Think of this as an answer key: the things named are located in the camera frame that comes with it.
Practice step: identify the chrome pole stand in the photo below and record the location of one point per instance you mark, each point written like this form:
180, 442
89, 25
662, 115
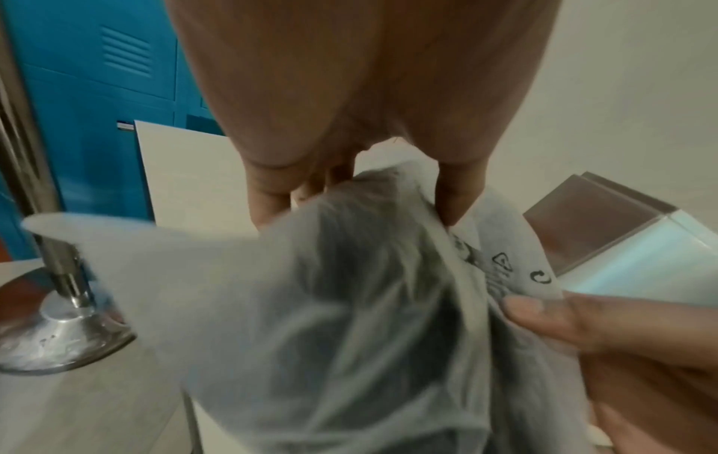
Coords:
61, 306

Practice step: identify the person's left hand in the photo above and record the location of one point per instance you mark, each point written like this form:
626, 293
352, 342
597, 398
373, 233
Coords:
359, 75

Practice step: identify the translucent plastic bag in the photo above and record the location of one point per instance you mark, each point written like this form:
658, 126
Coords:
235, 310

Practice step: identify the clear acrylic box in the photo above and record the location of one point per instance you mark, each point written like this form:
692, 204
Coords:
628, 239

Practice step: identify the dark garment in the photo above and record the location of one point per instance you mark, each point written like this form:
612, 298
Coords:
392, 319

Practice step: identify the white board panel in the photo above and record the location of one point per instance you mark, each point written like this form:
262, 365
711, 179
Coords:
190, 177

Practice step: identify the person's right hand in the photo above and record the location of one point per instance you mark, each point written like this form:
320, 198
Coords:
650, 354

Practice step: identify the blue metal locker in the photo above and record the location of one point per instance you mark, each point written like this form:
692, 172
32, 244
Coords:
84, 111

